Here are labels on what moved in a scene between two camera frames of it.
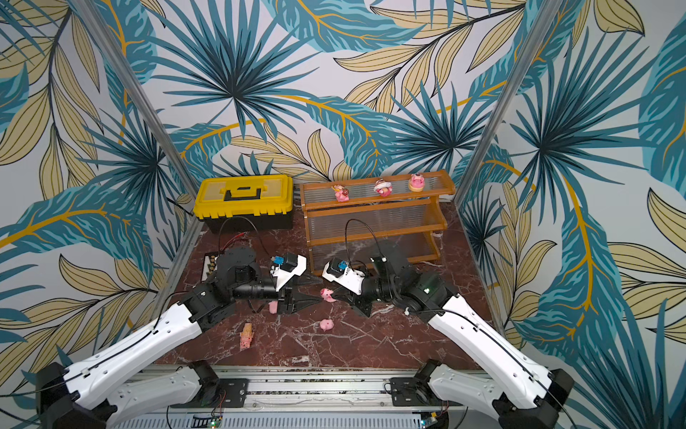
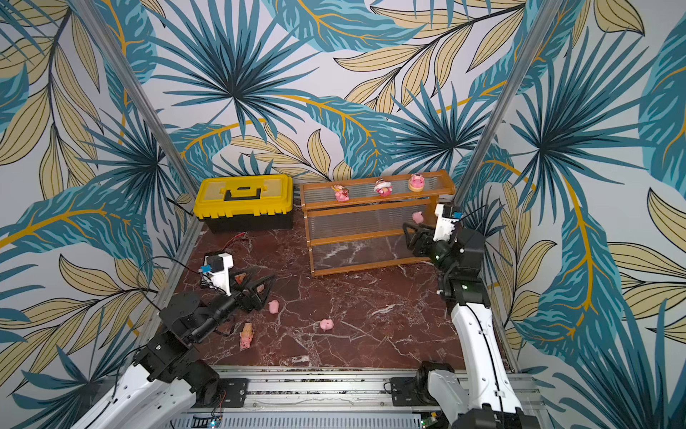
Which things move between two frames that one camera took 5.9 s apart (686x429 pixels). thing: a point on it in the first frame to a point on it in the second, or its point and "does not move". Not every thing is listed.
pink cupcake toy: x=416 y=182 does not move
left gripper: x=285 y=300 to x=255 y=300
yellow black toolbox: x=245 y=203 does not move
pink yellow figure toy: x=341 y=193 does not move
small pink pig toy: x=326 y=295 to x=418 y=217
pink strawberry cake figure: x=383 y=188 does not move
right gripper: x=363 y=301 to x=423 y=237
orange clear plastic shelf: x=344 y=215 does not move
